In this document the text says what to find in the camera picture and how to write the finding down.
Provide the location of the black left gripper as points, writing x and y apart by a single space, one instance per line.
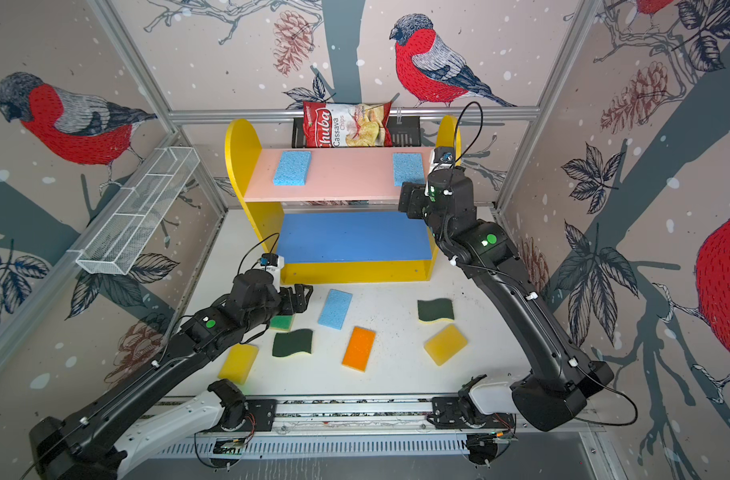
292 306

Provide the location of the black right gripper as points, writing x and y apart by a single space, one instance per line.
411 202

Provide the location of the light blue sponge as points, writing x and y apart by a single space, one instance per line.
335 309
408 167
292 169

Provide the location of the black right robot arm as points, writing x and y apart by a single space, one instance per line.
562 377

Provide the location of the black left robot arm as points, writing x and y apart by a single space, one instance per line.
83 445

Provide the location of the yellow shelf unit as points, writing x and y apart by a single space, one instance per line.
242 149

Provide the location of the pink upper shelf board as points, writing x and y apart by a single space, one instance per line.
334 175

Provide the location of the dark green wavy sponge left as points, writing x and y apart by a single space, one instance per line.
294 342

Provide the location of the dark green wavy sponge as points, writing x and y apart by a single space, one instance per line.
435 310
294 342

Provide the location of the orange sponge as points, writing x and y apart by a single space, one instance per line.
359 349

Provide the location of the yellow sponge left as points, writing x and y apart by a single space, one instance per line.
238 364

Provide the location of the yellow sponge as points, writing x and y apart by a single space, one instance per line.
238 364
445 344

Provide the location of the dark green wavy sponge right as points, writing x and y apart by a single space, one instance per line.
435 310

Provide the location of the red cassava chips bag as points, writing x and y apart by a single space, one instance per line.
334 125

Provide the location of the yellow sponge right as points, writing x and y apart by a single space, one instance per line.
445 344

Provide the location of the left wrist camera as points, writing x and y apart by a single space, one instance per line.
272 263

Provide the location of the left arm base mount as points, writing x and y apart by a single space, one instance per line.
235 412

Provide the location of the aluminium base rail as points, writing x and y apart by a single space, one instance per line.
297 428

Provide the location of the white mesh wall tray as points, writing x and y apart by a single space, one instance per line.
122 238

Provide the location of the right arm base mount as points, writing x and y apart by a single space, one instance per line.
479 404

